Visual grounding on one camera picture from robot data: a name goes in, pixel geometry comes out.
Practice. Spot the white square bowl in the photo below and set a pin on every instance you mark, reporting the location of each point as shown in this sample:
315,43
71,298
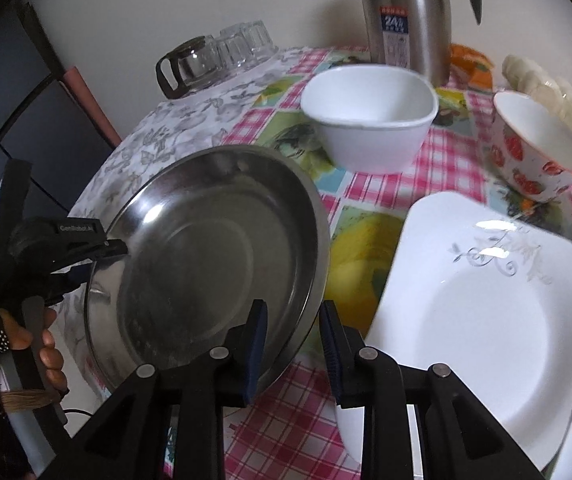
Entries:
370,118

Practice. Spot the stainless steel thermos jug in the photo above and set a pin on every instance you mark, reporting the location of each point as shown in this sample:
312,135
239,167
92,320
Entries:
411,34

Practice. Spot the strawberry pattern bowl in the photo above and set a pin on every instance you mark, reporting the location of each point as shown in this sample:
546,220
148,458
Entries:
530,147

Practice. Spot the colourful checked tablecloth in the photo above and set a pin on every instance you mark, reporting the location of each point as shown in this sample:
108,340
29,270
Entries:
290,431

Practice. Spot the pack of white buns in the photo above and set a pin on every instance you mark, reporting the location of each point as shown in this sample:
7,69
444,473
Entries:
526,76

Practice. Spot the clear drinking glass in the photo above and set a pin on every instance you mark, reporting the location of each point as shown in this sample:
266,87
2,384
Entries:
234,50
259,40

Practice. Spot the glass coffee pot black handle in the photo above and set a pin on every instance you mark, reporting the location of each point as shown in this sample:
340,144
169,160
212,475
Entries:
194,64

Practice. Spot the white square plate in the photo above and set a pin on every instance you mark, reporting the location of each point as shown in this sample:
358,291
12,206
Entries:
489,296

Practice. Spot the orange snack packet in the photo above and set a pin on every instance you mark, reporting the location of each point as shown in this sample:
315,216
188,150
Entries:
473,67

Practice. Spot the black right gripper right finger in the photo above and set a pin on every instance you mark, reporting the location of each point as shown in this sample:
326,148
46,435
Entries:
458,436

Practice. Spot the stainless steel round plate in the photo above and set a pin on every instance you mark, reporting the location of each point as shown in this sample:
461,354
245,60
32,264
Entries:
206,237

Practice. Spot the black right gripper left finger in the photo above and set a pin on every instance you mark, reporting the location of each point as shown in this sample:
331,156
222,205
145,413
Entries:
128,435

